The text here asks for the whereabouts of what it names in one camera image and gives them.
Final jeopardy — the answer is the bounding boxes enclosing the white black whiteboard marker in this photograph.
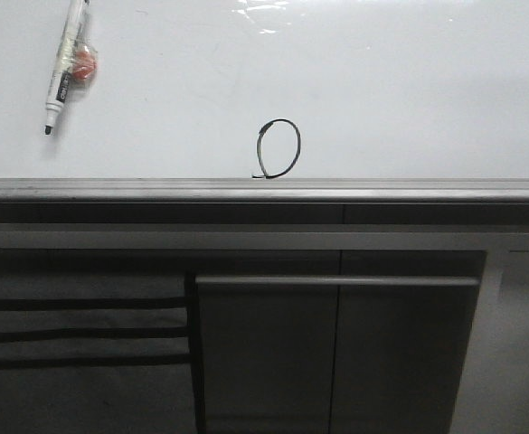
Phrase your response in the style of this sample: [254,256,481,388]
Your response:
[44,0,90,136]

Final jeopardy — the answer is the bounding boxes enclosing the grey cabinet with doors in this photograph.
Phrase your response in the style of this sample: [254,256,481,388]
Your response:
[194,250,486,433]

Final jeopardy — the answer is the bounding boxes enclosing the red magnet taped to marker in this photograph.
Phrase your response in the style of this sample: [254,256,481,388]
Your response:
[71,42,98,88]

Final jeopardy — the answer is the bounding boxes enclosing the white whiteboard with metal frame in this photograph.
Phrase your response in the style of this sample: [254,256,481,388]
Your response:
[0,1,529,200]

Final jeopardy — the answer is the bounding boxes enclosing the grey drawer unit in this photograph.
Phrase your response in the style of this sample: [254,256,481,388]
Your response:
[0,250,205,433]

